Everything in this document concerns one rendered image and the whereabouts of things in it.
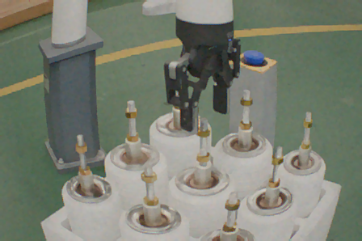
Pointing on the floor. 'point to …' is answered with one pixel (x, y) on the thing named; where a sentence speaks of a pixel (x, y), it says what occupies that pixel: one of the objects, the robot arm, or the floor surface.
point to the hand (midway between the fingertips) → (205, 112)
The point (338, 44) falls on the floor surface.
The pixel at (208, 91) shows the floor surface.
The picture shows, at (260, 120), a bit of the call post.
